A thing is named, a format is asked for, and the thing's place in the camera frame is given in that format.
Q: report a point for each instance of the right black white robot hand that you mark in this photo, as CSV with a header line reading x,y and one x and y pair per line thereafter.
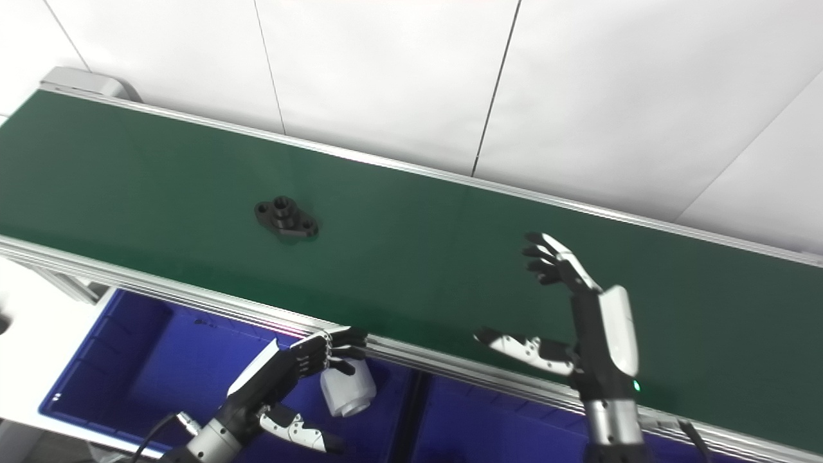
x,y
604,341

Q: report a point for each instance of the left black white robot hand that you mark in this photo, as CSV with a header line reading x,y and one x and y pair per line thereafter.
x,y
270,379

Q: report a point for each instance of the black flange part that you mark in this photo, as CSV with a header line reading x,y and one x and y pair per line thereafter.
x,y
286,218

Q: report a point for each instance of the left robot arm silver black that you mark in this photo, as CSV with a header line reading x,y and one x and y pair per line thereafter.
x,y
206,444

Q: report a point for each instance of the right robot arm silver black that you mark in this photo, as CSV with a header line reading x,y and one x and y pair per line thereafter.
x,y
614,431

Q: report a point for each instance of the white cylindrical plastic part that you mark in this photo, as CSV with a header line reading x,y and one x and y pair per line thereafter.
x,y
347,389

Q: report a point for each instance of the blue plastic bin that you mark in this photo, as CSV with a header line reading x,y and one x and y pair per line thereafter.
x,y
501,431
141,366

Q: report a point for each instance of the green conveyor belt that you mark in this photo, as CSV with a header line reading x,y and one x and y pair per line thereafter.
x,y
450,370
418,257

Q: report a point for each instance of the aluminium conveyor support leg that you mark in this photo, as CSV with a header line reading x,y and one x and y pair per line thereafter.
x,y
71,286

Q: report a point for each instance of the grey conveyor end cover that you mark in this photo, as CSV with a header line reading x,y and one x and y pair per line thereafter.
x,y
90,82

